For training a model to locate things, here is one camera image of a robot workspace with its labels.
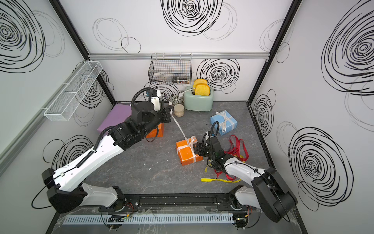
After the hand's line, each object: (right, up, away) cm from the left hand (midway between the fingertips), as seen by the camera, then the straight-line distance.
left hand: (172, 106), depth 66 cm
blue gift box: (+33, -9, +32) cm, 47 cm away
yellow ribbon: (+20, -41, +15) cm, 48 cm away
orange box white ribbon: (+6, -26, +18) cm, 32 cm away
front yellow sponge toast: (+17, +14, +36) cm, 42 cm away
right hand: (+13, -23, +21) cm, 34 cm away
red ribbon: (+39, -26, +27) cm, 54 cm away
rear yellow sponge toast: (+16, +21, +40) cm, 48 cm away
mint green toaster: (+14, +5, +45) cm, 47 cm away
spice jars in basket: (+2, +17, +22) cm, 28 cm away
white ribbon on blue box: (+33, -8, +33) cm, 47 cm away
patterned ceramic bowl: (-3, +9, +54) cm, 55 cm away
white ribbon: (+8, -21, +21) cm, 31 cm away
